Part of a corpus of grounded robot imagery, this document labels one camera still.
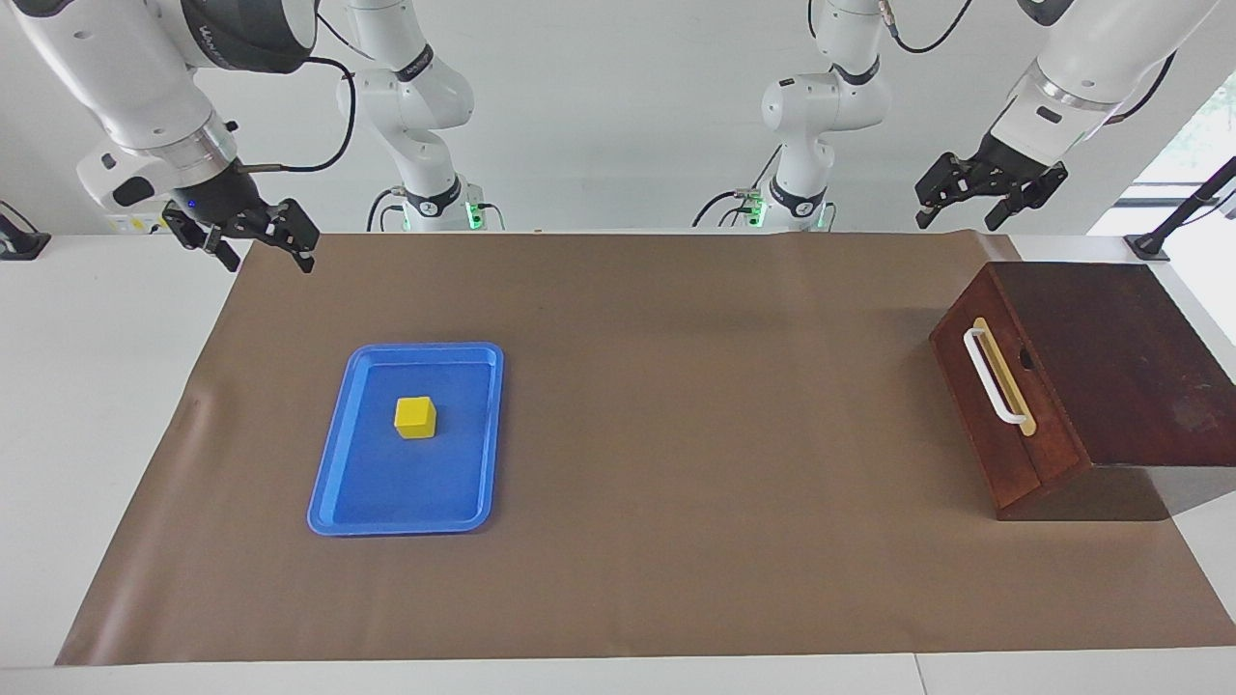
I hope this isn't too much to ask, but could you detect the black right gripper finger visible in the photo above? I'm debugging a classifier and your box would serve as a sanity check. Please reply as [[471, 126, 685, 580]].
[[160, 201, 242, 273], [232, 198, 322, 275]]

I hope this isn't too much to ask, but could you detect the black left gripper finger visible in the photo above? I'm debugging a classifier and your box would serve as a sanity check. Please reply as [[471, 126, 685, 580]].
[[983, 161, 1070, 233], [914, 152, 996, 231]]

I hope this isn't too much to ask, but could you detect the yellow cube block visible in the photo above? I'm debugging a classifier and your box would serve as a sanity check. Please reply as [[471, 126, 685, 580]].
[[393, 396, 437, 440]]

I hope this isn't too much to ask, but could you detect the dark wooden drawer cabinet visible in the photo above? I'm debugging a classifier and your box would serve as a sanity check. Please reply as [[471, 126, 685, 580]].
[[930, 261, 1236, 522]]

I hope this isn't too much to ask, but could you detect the white outlet box yellow label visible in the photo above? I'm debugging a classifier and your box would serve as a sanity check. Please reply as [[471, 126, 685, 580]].
[[104, 210, 173, 238]]

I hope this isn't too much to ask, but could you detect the black pole stand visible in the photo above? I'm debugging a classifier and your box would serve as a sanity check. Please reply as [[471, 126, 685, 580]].
[[1125, 154, 1236, 264]]

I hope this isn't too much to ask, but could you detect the blue plastic tray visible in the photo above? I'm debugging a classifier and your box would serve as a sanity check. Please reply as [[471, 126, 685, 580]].
[[307, 342, 505, 538]]

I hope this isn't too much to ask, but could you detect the brown table mat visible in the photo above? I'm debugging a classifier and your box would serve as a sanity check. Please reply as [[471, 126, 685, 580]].
[[55, 232, 1236, 667]]

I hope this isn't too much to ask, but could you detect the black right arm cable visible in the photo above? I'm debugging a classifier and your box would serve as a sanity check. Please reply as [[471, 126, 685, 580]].
[[232, 12, 360, 175]]

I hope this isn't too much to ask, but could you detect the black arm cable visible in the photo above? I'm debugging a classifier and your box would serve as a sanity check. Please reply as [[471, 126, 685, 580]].
[[232, 12, 360, 175], [874, 0, 1179, 126]]

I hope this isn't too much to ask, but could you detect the black right base cable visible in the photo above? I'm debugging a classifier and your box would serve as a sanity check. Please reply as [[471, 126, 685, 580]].
[[365, 186, 407, 233]]

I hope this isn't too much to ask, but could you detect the black base cable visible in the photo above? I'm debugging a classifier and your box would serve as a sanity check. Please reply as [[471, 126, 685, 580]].
[[365, 186, 407, 233], [691, 145, 785, 231]]

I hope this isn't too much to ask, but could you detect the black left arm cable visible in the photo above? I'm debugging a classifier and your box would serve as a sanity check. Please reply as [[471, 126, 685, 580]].
[[874, 0, 1179, 126]]

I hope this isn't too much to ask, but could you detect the grey right arm strap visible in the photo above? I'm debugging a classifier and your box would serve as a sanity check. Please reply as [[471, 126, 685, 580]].
[[183, 0, 322, 74]]

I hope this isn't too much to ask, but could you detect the black table mount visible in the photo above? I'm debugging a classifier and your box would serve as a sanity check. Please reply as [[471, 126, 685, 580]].
[[0, 200, 51, 262]]

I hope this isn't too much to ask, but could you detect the black left base cable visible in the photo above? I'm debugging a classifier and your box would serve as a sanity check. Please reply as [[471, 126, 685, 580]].
[[691, 145, 785, 231]]

